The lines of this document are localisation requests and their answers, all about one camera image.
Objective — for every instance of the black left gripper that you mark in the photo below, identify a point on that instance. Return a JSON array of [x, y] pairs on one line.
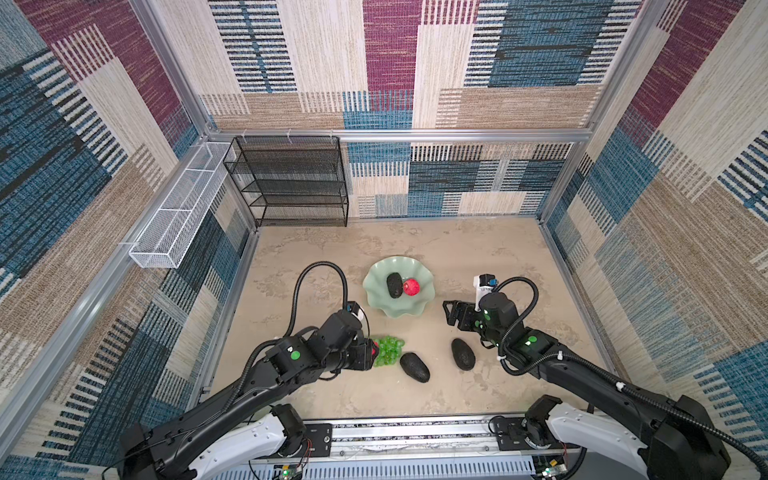
[[365, 358]]

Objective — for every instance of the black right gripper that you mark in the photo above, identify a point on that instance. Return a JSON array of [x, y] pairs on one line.
[[467, 310]]

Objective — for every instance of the green fake grape bunch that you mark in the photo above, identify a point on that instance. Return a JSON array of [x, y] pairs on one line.
[[390, 350]]

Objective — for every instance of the dark fake avocado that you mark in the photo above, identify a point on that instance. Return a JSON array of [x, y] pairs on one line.
[[394, 283], [463, 355], [414, 367]]

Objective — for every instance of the light green scalloped bowl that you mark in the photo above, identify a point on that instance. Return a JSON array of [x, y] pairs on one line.
[[377, 295]]

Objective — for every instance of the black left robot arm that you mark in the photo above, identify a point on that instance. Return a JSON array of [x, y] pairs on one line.
[[248, 419]]

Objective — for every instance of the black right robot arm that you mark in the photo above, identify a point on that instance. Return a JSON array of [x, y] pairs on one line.
[[657, 436]]

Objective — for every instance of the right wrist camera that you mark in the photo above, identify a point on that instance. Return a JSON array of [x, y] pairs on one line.
[[483, 285]]

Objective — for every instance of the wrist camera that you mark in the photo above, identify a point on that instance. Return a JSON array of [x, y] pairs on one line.
[[355, 309], [483, 285]]

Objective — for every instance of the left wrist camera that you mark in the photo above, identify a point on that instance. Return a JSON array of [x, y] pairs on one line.
[[355, 309]]

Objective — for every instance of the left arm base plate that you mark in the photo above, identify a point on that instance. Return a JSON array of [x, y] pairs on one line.
[[317, 441]]

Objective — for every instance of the aluminium mounting rail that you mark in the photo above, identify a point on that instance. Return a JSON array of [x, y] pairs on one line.
[[416, 447]]

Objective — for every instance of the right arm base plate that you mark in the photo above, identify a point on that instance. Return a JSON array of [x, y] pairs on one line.
[[509, 433]]

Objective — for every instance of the black wire shelf rack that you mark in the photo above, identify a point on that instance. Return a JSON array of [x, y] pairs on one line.
[[290, 181]]

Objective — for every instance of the white mesh wall basket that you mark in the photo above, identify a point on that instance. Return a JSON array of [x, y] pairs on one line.
[[164, 242]]

